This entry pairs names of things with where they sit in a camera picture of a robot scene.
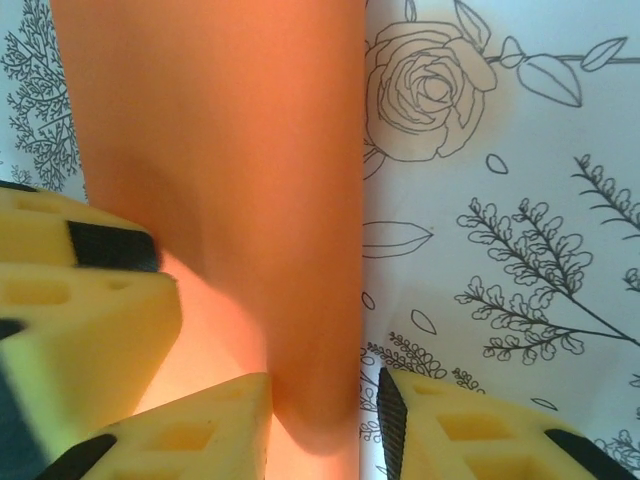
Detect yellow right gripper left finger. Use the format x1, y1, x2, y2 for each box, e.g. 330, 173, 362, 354
44, 372, 274, 480

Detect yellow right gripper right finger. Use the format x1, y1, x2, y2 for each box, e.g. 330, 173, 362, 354
377, 367, 640, 480

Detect orange paper sheet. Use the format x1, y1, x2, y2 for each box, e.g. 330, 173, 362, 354
48, 0, 370, 480

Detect floral patterned table cover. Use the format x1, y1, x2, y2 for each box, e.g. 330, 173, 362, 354
0, 0, 640, 480

